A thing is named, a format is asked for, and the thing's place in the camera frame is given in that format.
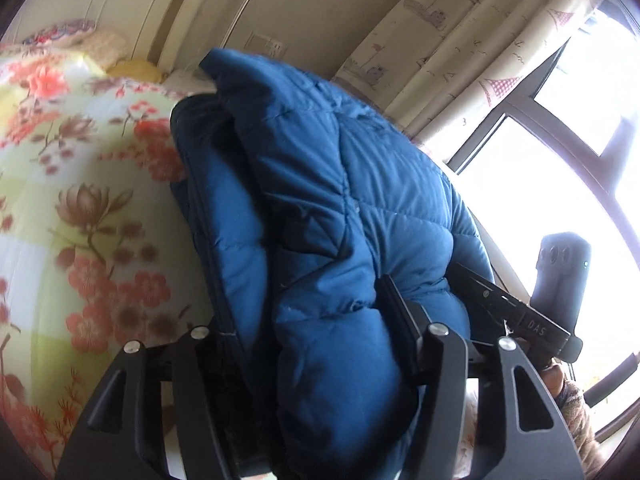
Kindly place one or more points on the printed curtain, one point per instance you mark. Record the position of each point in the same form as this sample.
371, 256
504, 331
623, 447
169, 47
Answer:
450, 35

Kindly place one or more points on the white bed headboard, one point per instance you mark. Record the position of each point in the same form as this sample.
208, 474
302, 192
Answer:
130, 10

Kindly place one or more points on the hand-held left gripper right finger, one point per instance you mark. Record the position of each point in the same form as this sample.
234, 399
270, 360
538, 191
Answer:
405, 325

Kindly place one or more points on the yellow pillow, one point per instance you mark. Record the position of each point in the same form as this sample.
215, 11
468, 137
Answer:
135, 69

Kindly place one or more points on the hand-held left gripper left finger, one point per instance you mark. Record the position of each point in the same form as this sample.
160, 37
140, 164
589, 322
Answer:
200, 355

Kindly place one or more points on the brown framed window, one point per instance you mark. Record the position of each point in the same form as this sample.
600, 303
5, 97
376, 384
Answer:
550, 120

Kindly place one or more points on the wall socket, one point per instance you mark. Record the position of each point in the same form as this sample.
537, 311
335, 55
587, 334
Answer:
267, 45

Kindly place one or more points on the blue puffer jacket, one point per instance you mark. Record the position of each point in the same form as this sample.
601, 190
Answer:
310, 185

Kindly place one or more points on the floral quilt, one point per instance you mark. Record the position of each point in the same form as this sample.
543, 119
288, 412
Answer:
75, 160

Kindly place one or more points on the purple patterned pillow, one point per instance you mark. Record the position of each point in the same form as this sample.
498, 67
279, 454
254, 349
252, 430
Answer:
65, 30

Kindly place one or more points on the person's right forearm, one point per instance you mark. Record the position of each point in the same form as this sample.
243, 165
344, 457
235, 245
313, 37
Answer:
575, 415

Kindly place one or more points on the person's right hand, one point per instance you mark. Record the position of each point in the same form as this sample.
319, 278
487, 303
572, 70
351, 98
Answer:
552, 377

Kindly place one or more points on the beige pillow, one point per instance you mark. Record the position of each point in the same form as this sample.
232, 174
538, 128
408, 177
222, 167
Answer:
107, 47

